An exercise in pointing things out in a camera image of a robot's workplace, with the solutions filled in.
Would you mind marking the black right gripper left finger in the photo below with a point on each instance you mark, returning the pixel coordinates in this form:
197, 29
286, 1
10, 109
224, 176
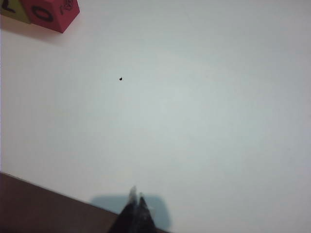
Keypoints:
127, 218

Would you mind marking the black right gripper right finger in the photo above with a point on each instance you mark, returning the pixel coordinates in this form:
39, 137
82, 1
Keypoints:
144, 218

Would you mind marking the pink block with 0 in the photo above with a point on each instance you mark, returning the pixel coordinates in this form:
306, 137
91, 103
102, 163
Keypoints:
48, 14

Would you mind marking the green block with 5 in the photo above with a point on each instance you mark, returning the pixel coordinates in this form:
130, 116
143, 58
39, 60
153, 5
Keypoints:
14, 12

